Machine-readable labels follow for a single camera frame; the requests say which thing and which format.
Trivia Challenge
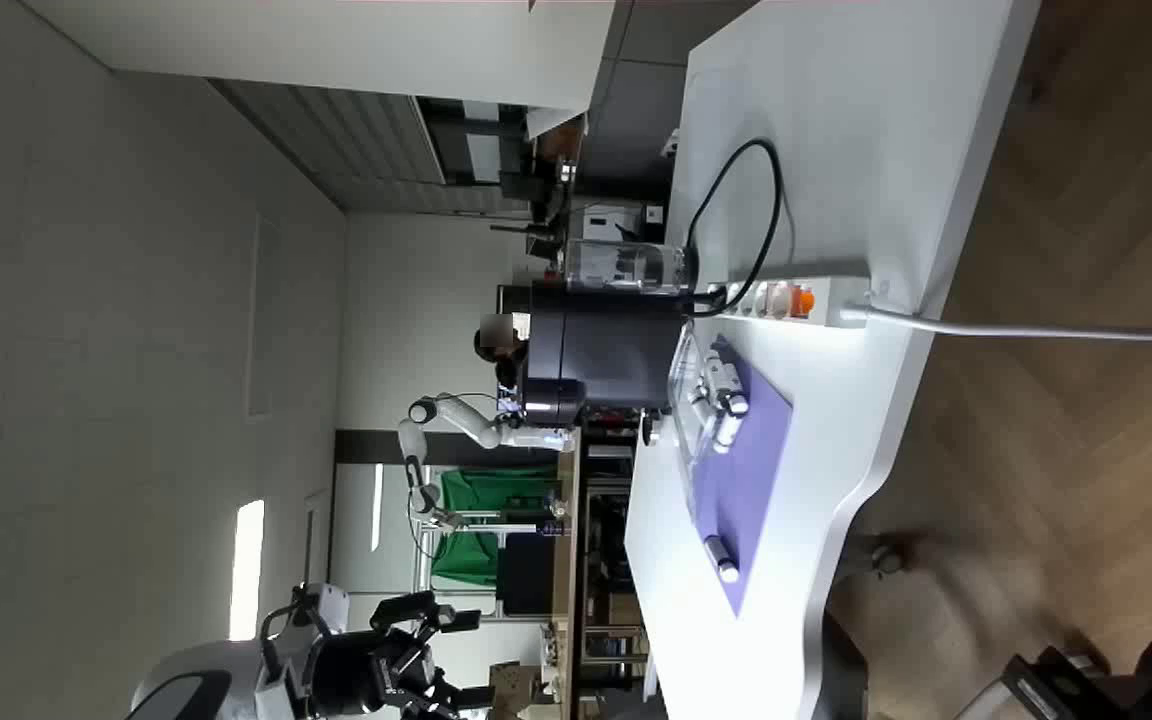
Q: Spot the clear plastic object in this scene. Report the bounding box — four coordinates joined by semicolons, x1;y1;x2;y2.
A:
673;335;728;430

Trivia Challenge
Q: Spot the silver metal object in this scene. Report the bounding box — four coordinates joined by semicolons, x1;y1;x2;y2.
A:
702;378;755;455

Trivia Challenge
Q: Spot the dark object on floor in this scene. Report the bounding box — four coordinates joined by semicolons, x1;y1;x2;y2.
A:
961;622;1152;720

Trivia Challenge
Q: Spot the green cloth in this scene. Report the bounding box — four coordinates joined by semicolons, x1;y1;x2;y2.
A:
433;463;559;589

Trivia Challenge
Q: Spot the person with dark hair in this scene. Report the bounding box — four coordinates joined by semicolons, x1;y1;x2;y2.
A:
470;314;534;393

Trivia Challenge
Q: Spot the wooden shelf unit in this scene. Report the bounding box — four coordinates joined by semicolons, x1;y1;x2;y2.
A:
559;411;653;720

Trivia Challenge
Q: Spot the purple mat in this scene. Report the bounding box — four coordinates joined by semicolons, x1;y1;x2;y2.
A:
679;332;794;621

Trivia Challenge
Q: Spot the black cable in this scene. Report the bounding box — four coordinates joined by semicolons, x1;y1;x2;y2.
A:
679;135;789;320

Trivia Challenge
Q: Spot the black box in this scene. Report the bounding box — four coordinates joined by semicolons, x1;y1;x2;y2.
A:
497;527;554;621

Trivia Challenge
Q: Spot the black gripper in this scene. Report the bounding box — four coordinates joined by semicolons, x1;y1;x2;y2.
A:
312;597;485;720

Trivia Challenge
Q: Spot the white power strip orange switch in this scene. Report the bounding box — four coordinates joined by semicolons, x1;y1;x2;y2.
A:
718;272;872;328

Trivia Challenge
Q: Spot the white grey machine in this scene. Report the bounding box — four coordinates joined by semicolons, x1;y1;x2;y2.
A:
562;196;673;292

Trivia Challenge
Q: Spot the small black silver object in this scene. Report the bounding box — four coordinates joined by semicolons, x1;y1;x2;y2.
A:
702;527;742;583

